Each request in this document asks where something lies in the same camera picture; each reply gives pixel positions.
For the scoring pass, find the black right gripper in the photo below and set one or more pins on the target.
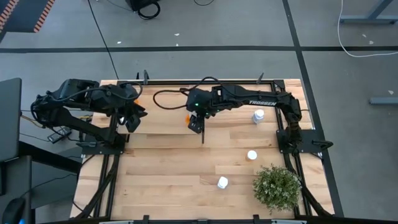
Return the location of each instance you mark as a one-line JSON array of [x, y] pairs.
[[200, 101]]

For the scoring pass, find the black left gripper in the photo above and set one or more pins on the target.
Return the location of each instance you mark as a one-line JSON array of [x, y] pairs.
[[119, 98]]

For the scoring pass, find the orange pill bottle white cap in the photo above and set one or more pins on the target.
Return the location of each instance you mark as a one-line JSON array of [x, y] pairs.
[[136, 101], [252, 154], [187, 119]]

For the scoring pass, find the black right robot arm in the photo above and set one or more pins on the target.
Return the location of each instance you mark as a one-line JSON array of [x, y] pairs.
[[264, 101]]

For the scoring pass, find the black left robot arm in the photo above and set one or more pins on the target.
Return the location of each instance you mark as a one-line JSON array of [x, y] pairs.
[[77, 124]]

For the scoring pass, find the black shelf side panel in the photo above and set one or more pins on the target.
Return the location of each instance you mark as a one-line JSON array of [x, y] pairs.
[[203, 139]]

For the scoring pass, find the wooden shelf board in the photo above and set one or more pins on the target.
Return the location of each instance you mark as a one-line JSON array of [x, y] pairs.
[[168, 124]]

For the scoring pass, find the black power adapter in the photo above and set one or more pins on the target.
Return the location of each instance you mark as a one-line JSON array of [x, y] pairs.
[[59, 135]]

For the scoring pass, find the green potted plant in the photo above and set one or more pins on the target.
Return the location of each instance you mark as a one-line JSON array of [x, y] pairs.
[[276, 189]]

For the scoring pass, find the dark grey desk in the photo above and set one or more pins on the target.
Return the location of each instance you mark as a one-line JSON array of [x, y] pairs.
[[15, 177]]

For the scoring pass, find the dark mat with striped edges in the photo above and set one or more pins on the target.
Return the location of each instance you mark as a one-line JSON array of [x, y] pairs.
[[18, 18]]

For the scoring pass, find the black computer mouse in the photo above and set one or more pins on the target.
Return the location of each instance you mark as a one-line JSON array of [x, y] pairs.
[[14, 211]]

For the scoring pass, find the grey floor bar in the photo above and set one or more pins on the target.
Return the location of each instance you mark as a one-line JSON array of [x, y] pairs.
[[384, 101]]

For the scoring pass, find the black frame bracket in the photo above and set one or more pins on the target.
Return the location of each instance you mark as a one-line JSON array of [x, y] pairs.
[[145, 77], [259, 79], [145, 218], [256, 218]]

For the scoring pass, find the black aluminium table frame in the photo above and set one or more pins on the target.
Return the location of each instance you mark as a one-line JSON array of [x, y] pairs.
[[174, 82]]

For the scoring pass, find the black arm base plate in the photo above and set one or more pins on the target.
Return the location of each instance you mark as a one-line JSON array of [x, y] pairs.
[[311, 141], [93, 151]]

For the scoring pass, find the grey table leg frame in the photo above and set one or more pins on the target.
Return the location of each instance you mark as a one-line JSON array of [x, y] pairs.
[[367, 20]]

